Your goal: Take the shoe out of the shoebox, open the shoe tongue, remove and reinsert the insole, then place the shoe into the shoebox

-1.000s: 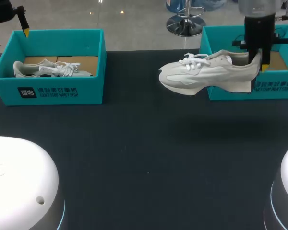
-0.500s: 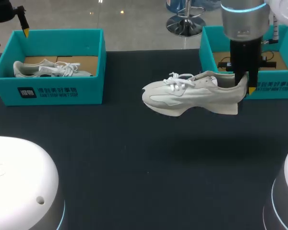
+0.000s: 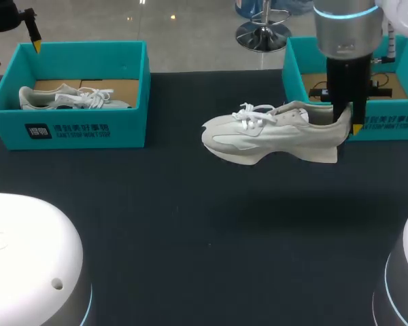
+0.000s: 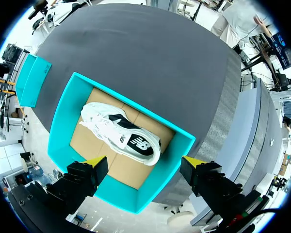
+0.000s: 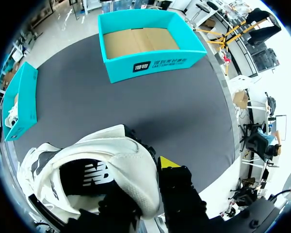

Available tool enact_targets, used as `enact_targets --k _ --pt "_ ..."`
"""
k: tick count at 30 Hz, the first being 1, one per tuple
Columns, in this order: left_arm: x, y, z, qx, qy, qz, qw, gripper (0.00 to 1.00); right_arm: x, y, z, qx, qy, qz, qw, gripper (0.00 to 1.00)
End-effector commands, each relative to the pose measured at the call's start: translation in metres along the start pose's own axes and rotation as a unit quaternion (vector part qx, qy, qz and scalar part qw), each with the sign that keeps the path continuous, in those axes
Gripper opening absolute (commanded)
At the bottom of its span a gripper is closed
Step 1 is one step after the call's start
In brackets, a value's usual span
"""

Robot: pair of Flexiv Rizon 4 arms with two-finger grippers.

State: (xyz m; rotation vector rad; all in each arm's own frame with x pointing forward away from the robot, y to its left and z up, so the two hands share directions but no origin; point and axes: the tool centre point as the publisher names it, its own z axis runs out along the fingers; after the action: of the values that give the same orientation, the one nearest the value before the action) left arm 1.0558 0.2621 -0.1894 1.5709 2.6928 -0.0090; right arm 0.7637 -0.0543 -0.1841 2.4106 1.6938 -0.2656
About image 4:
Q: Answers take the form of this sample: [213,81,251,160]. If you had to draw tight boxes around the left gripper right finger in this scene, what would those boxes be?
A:
[179,156,243,216]

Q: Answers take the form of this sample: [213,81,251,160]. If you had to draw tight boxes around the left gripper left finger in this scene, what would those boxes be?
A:
[46,156,109,215]

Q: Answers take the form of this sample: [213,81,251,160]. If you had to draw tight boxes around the white shoe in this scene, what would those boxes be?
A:
[79,101,162,167]

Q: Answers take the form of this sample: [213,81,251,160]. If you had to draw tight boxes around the blue and black insole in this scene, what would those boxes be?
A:
[108,113,154,156]

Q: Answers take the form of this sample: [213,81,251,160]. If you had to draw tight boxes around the teal box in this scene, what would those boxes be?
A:
[15,53,52,108]
[47,72,196,215]

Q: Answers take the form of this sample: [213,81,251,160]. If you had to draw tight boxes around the person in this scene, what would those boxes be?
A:
[212,3,275,46]
[282,100,291,133]

